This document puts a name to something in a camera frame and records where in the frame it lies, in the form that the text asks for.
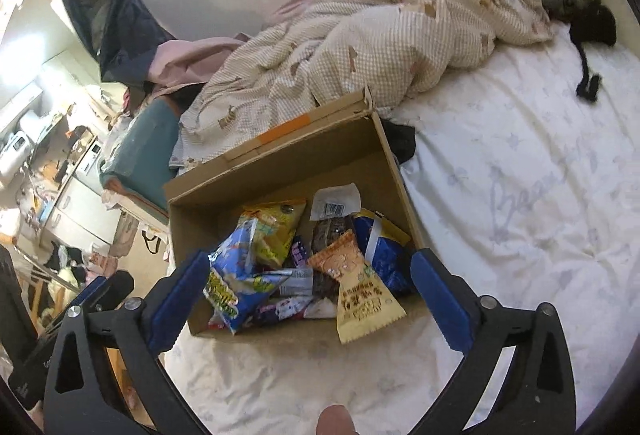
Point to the white bear print bedsheet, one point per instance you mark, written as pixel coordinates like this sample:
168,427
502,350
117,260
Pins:
500,215

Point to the teal bed headboard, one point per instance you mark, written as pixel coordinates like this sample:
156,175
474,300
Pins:
145,145

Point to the brown cardboard box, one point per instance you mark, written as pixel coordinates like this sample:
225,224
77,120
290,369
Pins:
260,175

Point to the beige wafer packet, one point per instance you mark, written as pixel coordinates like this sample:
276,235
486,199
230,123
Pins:
365,310

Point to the blue white snack bag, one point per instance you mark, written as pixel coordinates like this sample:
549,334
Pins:
235,275

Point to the navy white small packet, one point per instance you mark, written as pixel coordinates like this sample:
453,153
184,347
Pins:
300,255

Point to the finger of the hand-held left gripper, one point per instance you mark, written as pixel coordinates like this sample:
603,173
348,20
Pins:
121,286
92,289

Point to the pink cloth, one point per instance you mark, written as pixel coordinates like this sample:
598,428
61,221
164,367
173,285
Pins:
190,60

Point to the beige checked bear quilt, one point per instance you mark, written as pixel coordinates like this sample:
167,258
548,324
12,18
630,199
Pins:
375,45

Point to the small brown white packet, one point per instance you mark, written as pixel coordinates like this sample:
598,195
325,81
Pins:
282,310

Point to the white base cabinets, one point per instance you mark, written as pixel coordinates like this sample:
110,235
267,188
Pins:
85,210

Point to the small orange snack packet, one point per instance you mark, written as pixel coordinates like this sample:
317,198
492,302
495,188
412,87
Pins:
340,257

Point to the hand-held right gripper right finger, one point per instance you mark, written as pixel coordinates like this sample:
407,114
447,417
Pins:
442,300

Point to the brown snack packet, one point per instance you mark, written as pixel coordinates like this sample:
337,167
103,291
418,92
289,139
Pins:
330,235

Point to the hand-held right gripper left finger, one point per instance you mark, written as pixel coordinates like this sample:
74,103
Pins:
170,305

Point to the white barcode snack packet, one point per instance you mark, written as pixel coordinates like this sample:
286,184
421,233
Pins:
335,202

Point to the black white small packet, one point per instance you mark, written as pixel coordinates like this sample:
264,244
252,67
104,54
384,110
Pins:
295,282

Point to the yellow snack bag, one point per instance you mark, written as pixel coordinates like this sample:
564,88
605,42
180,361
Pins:
275,227

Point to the dark blue snack bag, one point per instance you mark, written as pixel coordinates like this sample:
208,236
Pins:
390,260

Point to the dark navy jacket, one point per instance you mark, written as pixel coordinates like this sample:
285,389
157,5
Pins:
120,25

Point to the person's right hand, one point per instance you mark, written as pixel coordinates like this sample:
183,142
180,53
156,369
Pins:
337,422

